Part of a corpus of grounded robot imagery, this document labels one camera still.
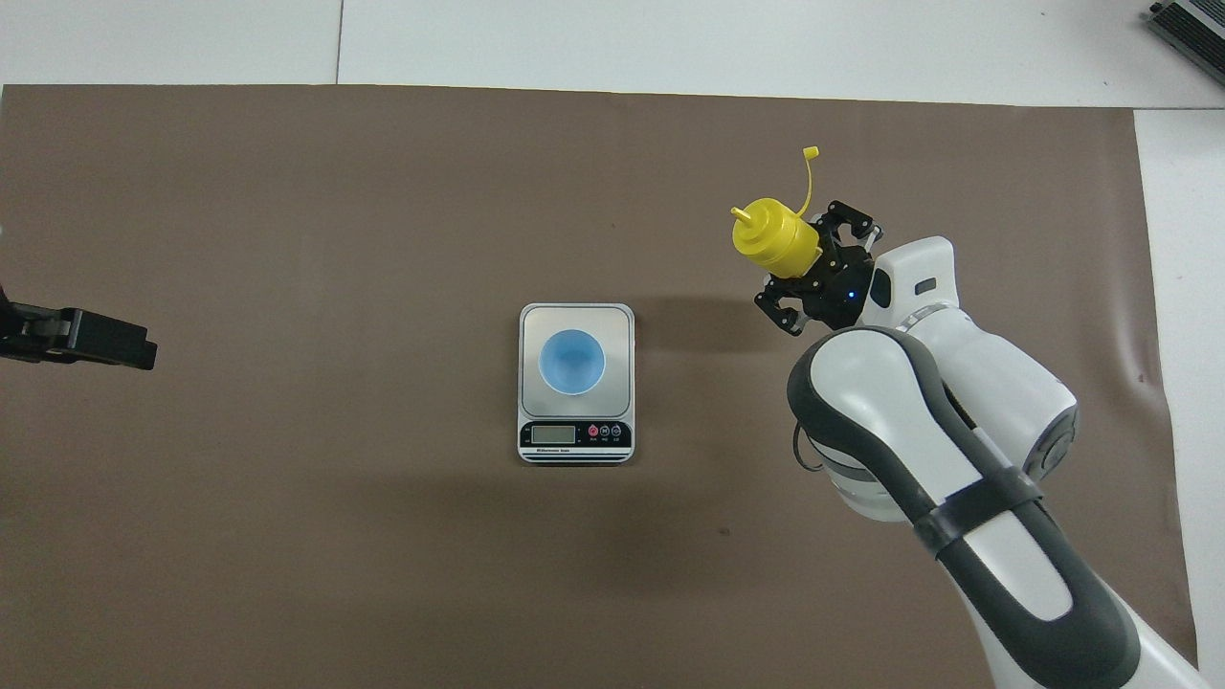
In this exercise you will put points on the light blue plastic cup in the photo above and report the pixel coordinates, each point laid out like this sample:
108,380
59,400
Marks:
572,364

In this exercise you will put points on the silver digital kitchen scale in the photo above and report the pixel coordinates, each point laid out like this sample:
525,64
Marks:
574,440

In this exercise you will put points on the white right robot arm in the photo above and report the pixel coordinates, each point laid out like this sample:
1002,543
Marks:
890,402

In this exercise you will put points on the brown table mat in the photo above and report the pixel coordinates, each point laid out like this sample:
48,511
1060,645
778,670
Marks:
383,574

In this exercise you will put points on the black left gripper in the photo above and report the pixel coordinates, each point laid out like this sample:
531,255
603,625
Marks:
29,330

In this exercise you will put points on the grey ribbed metal device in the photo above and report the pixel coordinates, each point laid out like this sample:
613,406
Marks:
1201,19

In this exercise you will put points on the yellow squeeze bottle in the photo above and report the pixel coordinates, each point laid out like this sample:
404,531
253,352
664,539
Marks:
780,244

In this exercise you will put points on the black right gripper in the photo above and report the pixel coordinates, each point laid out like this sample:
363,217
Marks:
842,282

